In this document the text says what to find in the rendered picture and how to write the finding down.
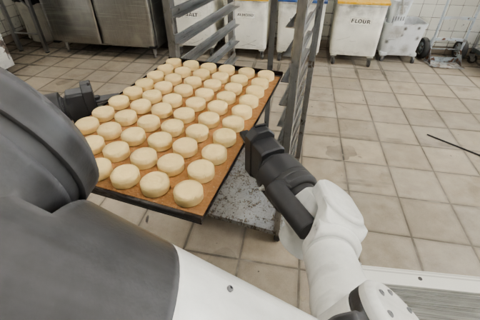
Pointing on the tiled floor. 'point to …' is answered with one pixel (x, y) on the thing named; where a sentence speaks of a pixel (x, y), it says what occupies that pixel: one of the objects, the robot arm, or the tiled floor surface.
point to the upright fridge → (101, 1)
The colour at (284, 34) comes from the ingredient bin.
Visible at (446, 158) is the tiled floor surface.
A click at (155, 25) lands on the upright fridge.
